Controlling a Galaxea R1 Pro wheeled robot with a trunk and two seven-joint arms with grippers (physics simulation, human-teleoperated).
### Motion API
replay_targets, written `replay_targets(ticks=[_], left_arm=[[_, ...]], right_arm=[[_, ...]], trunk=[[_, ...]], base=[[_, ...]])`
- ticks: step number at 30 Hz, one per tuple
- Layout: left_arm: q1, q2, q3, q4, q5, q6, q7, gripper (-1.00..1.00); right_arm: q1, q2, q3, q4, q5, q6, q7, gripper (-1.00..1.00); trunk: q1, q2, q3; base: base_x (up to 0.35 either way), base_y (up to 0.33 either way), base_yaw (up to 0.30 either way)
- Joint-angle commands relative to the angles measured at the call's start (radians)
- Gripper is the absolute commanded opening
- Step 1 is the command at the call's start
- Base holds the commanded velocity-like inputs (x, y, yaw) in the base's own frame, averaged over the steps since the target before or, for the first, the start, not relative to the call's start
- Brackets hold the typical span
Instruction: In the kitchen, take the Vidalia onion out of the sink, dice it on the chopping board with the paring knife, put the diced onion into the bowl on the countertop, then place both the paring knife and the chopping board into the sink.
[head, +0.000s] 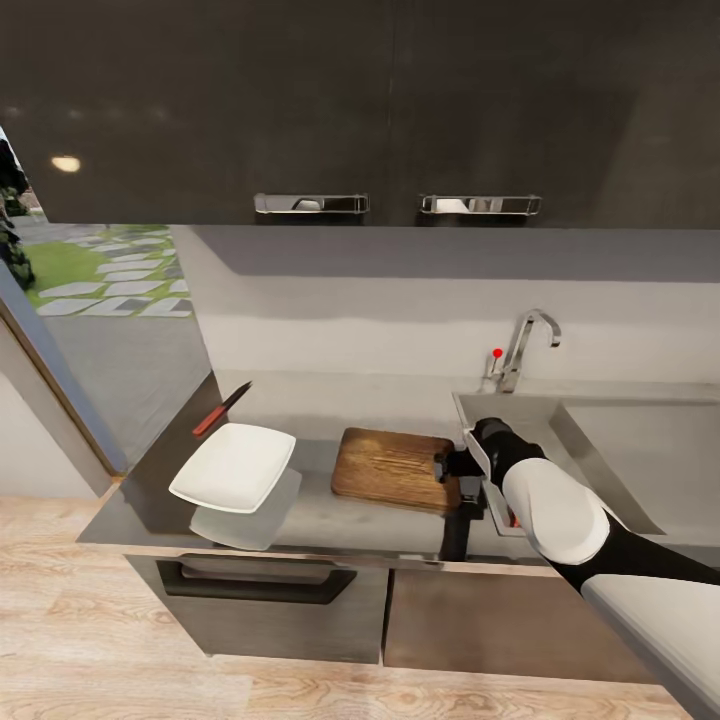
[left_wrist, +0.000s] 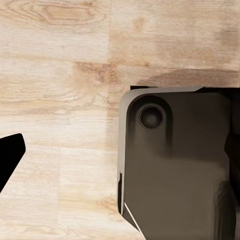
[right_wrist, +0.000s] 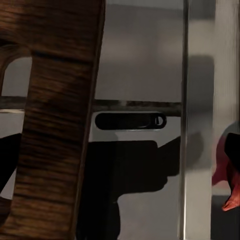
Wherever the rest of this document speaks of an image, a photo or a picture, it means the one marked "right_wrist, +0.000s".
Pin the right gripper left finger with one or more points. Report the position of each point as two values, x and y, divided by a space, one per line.
9 155

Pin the vidalia onion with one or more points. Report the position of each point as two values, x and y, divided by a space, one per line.
233 177

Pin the drop in sink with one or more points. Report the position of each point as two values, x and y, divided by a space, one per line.
211 110

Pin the cutting board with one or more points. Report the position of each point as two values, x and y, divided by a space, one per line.
63 37

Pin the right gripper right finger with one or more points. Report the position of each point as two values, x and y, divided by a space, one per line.
232 149

